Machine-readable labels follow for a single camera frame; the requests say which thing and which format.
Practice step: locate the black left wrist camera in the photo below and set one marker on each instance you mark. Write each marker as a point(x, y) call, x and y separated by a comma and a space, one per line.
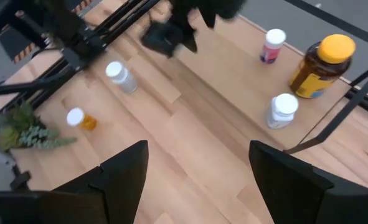
point(165, 39)

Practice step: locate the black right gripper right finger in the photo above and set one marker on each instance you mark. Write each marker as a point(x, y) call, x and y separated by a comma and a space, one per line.
point(283, 186)

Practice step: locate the white bottle blue-edged label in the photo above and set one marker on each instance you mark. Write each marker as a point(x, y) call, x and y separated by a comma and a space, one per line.
point(281, 115)

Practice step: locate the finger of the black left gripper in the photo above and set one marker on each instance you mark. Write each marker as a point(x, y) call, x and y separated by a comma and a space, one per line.
point(190, 40)
point(209, 18)

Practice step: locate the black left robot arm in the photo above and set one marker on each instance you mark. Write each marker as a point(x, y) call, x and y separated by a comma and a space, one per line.
point(78, 40)

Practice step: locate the wooden shelf black metal frame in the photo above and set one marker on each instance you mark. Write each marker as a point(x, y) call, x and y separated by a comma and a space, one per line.
point(233, 77)

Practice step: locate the white bottle yellow striped label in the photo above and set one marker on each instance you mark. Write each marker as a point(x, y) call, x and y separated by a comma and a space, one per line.
point(124, 81)

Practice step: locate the orange pill vial white cap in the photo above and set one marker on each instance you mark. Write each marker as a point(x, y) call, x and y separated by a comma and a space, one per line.
point(88, 122)

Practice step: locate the green succulent plant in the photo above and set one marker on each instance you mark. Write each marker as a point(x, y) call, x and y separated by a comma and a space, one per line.
point(21, 130)

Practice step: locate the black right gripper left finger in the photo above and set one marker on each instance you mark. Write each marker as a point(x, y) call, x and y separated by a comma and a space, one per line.
point(121, 174)

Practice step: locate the dark mat with hazard stripes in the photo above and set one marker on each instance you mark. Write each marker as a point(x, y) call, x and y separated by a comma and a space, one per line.
point(23, 53)

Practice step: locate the pink bottle white cap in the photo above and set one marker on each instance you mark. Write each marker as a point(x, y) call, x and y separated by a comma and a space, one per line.
point(271, 51)

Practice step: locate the brown bottle yellow cap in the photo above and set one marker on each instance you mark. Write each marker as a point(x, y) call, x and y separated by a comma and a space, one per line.
point(314, 74)

